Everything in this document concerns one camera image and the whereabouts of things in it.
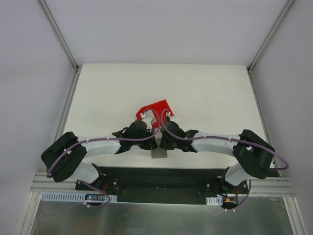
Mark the left table side rail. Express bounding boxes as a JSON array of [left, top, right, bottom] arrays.
[[51, 67, 82, 143]]

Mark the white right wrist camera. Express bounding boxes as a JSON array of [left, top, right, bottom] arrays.
[[167, 116, 179, 123]]

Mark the right white cable duct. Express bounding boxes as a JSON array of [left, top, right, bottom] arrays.
[[205, 195, 223, 206]]

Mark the left aluminium frame post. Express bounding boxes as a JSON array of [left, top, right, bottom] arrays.
[[37, 0, 80, 72]]

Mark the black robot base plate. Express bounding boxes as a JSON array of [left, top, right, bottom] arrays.
[[75, 167, 248, 205]]

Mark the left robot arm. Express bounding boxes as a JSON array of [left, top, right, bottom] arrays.
[[41, 117, 157, 191]]

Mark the red plastic card tray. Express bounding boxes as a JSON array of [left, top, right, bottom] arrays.
[[135, 99, 174, 130]]

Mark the aluminium frame post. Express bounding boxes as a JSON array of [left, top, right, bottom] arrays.
[[37, 0, 80, 72], [247, 0, 296, 74]]

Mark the right table side rail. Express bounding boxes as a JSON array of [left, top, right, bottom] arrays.
[[247, 70, 281, 172]]

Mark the grey leather card holder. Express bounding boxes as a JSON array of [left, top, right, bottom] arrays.
[[151, 138, 168, 159]]

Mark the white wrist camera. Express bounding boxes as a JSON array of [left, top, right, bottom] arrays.
[[142, 116, 156, 129], [167, 116, 179, 123]]

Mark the horizontal aluminium extrusion rail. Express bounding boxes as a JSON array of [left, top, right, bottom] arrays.
[[31, 172, 296, 197]]

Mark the left white cable duct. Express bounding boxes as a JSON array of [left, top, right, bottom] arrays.
[[41, 192, 118, 203]]

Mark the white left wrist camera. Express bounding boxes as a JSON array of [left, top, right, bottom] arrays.
[[142, 116, 156, 129]]

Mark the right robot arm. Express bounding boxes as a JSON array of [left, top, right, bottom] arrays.
[[159, 121, 275, 196]]

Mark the right aluminium frame post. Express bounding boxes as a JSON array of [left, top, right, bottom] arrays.
[[247, 0, 296, 74]]

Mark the table side rail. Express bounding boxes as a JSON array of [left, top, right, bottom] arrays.
[[247, 70, 281, 172], [51, 67, 82, 143]]

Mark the white cable duct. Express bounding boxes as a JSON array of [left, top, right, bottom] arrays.
[[41, 192, 118, 203], [205, 195, 223, 206]]

